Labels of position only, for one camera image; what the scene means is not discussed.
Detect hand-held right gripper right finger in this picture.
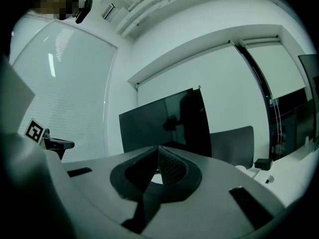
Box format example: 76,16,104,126
145,145,203,204

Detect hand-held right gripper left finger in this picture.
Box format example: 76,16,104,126
109,145,162,235

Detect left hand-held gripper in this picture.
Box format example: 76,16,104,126
24,118,75,161

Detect window venetian blinds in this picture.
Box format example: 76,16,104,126
9,18,118,163

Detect wide black monitor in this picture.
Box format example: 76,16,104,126
118,86,213,158

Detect black power adapter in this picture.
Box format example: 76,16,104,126
253,158,274,171

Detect white table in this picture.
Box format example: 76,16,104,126
149,143,319,209

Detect white roller blind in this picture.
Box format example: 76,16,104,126
240,37,307,100
136,43,269,159

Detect black window pillar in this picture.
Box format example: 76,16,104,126
233,41,284,162

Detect white ceiling vent unit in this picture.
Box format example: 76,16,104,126
100,2,131,22

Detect person's head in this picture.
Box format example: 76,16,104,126
34,0,84,21

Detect white ceiling pipes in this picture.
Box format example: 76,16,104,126
114,0,226,39

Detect black head-mounted camera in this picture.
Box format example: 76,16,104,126
75,0,94,25

